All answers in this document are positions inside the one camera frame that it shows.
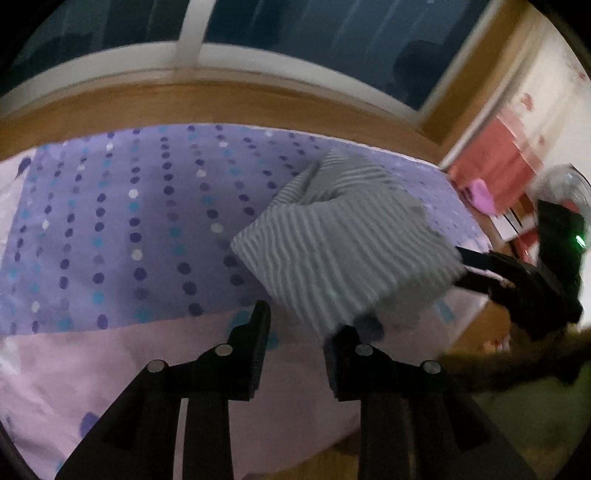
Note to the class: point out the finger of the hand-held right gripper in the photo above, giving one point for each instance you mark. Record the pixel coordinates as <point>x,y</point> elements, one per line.
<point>478,258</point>
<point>475,284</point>

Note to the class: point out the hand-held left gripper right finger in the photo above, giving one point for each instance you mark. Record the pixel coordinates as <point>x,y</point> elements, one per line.
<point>339,369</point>

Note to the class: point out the purple polka dot bedsheet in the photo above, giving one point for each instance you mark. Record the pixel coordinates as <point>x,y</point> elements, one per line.
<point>120,258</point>

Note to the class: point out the salmon red curtain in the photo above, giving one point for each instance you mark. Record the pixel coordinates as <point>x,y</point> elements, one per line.
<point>498,157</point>

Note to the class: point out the pink cloth item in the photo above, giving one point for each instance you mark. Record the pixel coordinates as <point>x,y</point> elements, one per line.
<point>482,196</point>

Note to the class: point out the standing electric fan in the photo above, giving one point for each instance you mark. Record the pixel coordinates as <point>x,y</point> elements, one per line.
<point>565,189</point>

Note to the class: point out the window with white frame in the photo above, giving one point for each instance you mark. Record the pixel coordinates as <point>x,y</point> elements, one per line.
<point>295,50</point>

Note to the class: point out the grey white striped shirt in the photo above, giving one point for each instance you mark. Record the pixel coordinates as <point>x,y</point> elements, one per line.
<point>341,249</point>

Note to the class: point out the wooden window ledge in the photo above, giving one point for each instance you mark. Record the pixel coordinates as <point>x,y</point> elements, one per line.
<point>221,104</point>

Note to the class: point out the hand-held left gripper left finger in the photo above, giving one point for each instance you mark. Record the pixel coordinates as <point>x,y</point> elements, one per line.
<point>253,355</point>

